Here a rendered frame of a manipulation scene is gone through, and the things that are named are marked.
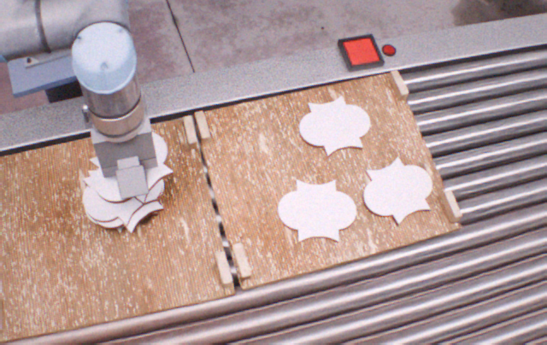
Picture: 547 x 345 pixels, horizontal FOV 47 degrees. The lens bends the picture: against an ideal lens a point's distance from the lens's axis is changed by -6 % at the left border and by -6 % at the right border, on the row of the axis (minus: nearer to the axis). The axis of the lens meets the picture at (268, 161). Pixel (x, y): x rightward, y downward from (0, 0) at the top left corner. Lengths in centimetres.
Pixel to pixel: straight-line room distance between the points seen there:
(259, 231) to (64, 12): 52
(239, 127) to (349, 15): 150
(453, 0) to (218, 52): 102
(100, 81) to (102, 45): 4
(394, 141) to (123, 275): 55
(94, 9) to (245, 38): 173
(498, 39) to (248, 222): 71
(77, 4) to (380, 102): 67
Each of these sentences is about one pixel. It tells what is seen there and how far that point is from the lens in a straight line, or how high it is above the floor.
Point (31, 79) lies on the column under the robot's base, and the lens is 145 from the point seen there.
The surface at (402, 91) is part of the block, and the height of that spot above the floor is 96.
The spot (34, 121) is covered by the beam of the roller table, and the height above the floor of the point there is 92.
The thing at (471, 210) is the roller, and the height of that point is 92.
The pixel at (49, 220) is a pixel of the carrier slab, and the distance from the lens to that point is 120.
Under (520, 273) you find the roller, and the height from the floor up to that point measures 92.
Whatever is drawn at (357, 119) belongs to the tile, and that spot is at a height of 95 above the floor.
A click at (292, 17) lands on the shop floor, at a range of 264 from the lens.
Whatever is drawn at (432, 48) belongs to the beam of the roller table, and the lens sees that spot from 145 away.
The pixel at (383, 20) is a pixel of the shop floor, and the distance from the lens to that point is 271.
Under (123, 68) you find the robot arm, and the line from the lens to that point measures 79.
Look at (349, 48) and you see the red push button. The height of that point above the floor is 93.
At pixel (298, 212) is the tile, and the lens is 116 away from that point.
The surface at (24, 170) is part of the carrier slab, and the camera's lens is 126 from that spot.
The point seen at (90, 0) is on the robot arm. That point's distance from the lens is 87.
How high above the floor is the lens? 201
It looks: 62 degrees down
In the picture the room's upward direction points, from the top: 7 degrees clockwise
